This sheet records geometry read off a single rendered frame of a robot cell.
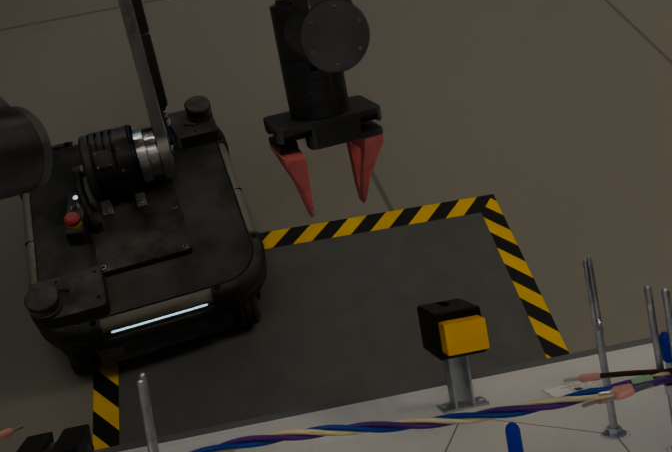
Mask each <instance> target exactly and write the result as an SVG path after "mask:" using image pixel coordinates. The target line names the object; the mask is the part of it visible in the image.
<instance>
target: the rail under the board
mask: <svg viewBox="0 0 672 452"><path fill-rule="evenodd" d="M650 343H652V337H650V338H645V339H640V340H635V341H630V342H625V343H620V344H616V345H611V346H606V347H605V350H606V352H611V351H615V350H620V349H625V348H630V347H635V346H640V345H645V344H650ZM596 354H598V349H597V348H596V349H591V350H586V351H581V352H576V353H571V354H566V355H561V356H556V357H551V358H546V359H542V360H537V361H532V362H527V363H522V364H517V365H512V366H507V367H502V368H497V369H492V370H487V371H482V372H477V373H472V374H471V378H472V380H473V379H478V378H483V377H488V376H493V375H498V374H503V373H508V372H512V371H517V370H522V369H527V368H532V367H537V366H542V365H547V364H552V363H557V362H561V361H566V360H571V359H576V358H581V357H586V356H591V355H596ZM444 385H447V381H446V379H443V380H438V381H433V382H428V383H423V384H418V385H413V386H408V387H403V388H398V389H393V390H389V391H384V392H379V393H374V394H369V395H364V396H359V397H354V398H349V399H344V400H339V401H334V402H329V403H324V404H319V405H315V406H310V407H305V408H300V409H295V410H290V411H285V412H280V413H275V414H270V415H265V416H260V417H255V418H250V419H245V420H241V421H236V422H231V423H226V424H221V425H216V426H211V427H206V428H201V429H196V430H191V431H186V432H181V433H176V434H171V435H166V436H162V437H157V443H158V444H159V443H164V442H169V441H174V440H179V439H184V438H189V437H194V436H199V435H203V434H208V433H213V432H218V431H223V430H228V429H233V428H238V427H243V426H248V425H253V424H257V423H262V422H267V421H272V420H277V419H282V418H287V417H292V416H297V415H302V414H306V413H311V412H316V411H321V410H326V409H331V408H336V407H341V406H346V405H351V404H356V403H360V402H365V401H370V400H375V399H380V398H385V397H390V396H395V395H400V394H405V393H409V392H414V391H419V390H424V389H429V388H434V387H439V386H444ZM145 446H147V442H146V440H142V441H137V442H132V443H127V444H122V445H117V446H112V447H107V448H102V449H97V450H94V452H120V451H125V450H130V449H135V448H140V447H145Z"/></svg>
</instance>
